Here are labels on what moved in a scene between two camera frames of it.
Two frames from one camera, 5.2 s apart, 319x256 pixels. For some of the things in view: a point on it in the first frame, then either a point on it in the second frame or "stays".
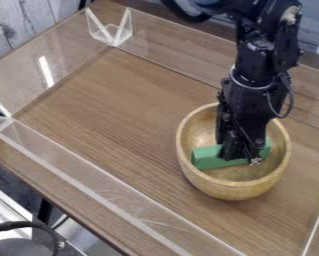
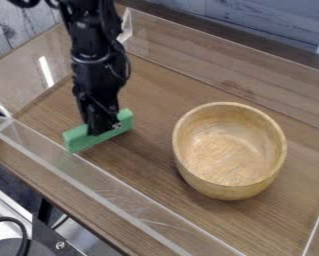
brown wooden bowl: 241,181 stays
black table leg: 45,211 stays
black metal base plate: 65,248 stays
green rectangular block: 206,156 to 78,140
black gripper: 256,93 to 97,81
